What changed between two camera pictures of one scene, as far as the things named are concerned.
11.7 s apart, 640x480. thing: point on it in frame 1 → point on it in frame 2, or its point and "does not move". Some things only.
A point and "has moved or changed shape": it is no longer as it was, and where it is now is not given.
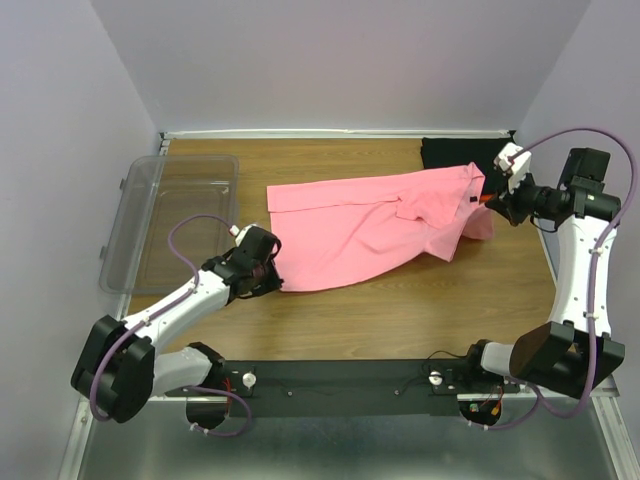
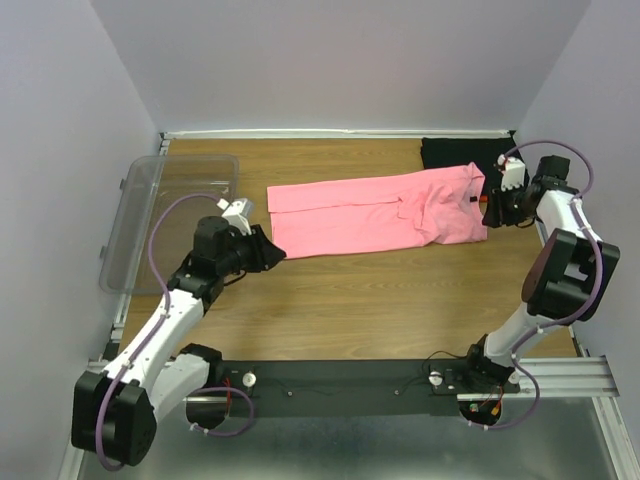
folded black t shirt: [443, 152] does not move
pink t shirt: [331, 230] has moved or changed shape
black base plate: [345, 388] does not move
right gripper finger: [510, 213] → [492, 217]
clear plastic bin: [156, 193] does not move
